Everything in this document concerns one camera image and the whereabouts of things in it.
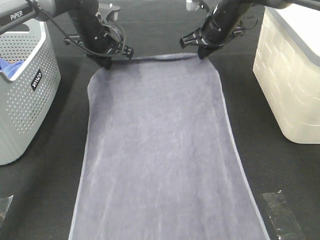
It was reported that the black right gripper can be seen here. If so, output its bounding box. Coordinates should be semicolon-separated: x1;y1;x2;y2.
179;16;246;60

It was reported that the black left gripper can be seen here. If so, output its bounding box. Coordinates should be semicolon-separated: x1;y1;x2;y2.
64;13;134;70

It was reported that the grey towel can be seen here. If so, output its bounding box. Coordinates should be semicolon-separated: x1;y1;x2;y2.
68;53;269;240

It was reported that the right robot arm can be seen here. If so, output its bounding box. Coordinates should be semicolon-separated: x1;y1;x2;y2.
179;0;320;59

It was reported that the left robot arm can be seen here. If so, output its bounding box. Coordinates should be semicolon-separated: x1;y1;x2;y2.
0;0;134;69

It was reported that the white lidded storage box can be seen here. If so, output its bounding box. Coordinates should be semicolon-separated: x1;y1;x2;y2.
253;4;320;144

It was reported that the grey perforated laundry basket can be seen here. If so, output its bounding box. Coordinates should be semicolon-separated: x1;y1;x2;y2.
0;19;61;165

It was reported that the blue cloth in basket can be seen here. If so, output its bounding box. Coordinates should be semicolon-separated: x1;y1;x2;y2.
0;58;24;79

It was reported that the clear tape strip left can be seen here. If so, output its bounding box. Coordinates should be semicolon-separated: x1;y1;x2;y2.
0;195;14;223

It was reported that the clear tape strip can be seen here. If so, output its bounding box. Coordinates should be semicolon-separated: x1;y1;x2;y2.
260;190;307;240
0;195;14;223

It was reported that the clear tape strip right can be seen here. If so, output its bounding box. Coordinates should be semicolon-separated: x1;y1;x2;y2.
260;190;307;240

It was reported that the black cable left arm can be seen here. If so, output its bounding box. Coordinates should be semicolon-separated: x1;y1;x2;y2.
24;0;126;56

